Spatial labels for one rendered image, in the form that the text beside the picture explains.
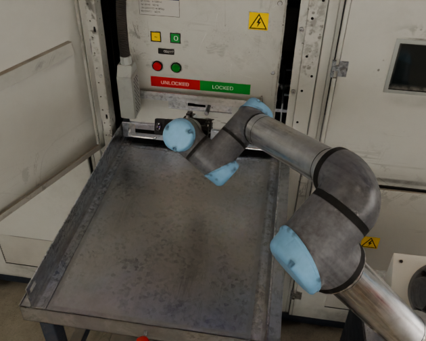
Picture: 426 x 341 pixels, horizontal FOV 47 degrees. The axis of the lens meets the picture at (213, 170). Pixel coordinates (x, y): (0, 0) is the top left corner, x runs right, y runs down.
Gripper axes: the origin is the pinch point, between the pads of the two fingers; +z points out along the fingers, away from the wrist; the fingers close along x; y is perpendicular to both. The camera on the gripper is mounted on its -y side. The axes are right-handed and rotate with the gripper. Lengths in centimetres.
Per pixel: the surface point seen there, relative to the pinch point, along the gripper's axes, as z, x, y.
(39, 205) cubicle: 32, -38, -63
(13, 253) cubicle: 48, -65, -82
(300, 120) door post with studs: 9.0, 5.0, 32.1
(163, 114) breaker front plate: 15.7, 2.6, -12.7
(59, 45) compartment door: -8.9, 20.1, -38.9
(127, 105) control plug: 1.8, 4.6, -21.2
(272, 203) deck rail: -1.3, -20.3, 26.0
